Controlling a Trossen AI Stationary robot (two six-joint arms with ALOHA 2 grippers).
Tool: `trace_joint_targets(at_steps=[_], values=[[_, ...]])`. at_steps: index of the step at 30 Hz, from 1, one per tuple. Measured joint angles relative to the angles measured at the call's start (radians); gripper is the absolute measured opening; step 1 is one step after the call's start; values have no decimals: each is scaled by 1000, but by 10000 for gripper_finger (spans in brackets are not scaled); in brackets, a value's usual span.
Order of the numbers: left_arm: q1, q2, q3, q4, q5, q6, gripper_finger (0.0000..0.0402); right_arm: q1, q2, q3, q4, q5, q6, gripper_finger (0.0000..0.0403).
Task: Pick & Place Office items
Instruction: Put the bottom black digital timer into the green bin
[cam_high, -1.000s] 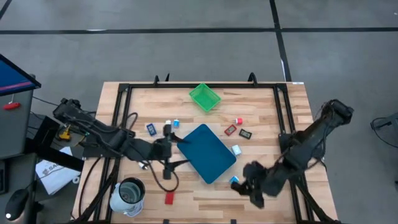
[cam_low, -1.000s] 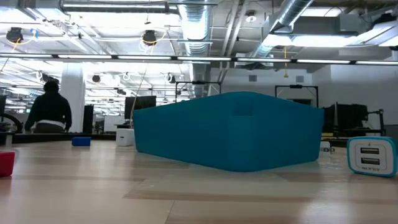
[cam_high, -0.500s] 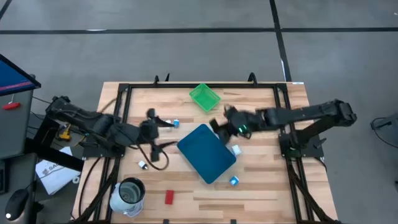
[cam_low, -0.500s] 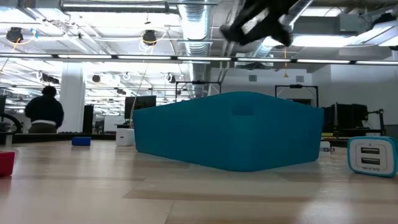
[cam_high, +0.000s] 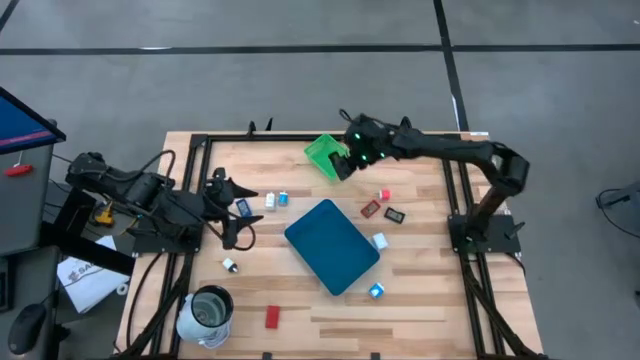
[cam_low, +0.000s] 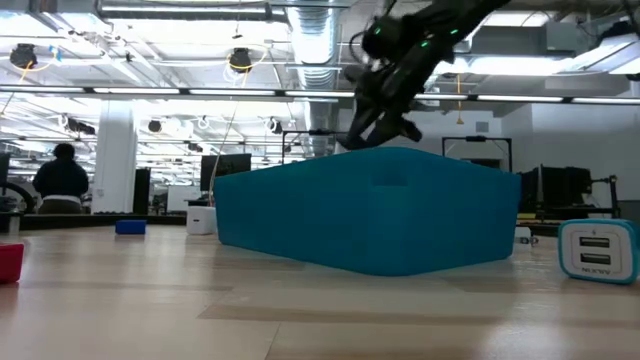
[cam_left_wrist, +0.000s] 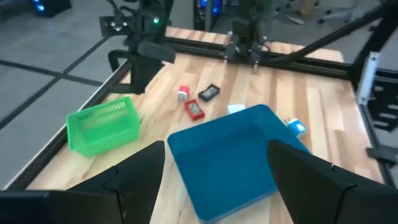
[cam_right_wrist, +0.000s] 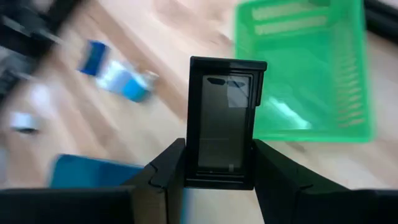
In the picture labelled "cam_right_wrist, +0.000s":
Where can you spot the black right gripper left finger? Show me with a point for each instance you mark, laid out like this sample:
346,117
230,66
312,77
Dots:
161,193

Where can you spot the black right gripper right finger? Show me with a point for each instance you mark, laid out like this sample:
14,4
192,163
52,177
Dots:
276,186

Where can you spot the black digital display device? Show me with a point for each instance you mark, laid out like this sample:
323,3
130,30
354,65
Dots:
220,124

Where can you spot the white oblong small block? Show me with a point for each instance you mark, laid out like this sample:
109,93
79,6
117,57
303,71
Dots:
113,77

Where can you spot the white item with black tip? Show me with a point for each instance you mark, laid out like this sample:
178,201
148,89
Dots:
23,120

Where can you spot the blue rectangular tray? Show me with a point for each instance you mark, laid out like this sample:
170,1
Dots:
90,172

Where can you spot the light blue small block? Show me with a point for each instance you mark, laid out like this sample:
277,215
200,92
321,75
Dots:
135,90

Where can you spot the green plastic mesh basket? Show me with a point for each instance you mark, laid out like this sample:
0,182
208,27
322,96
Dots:
295,77

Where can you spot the black aluminium table frame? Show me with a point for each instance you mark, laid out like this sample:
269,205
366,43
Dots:
382,18

